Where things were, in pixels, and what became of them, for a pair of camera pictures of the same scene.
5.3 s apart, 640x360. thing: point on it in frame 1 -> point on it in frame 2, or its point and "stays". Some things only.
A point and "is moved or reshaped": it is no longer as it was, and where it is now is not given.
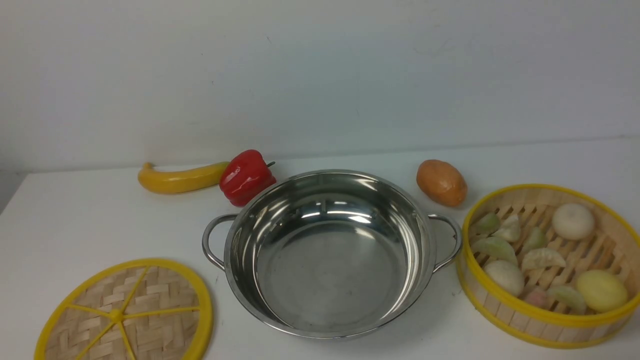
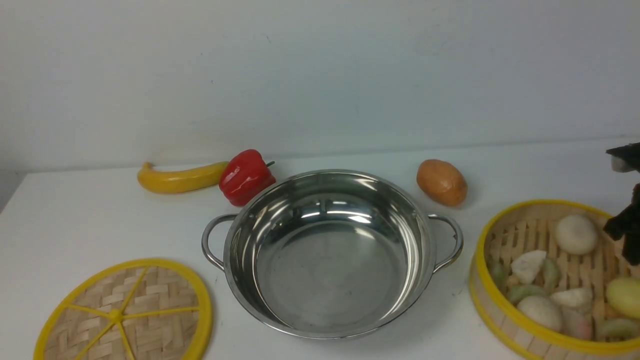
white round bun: (507, 274) -> (541, 309)
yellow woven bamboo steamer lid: (145, 309) stays
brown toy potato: (441, 182) stays
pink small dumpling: (539, 298) -> (577, 324)
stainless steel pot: (331, 254) stays
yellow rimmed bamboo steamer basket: (547, 267) is moved or reshaped
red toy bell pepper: (245, 174) stays
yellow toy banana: (199, 178) stays
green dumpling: (487, 225) -> (500, 274)
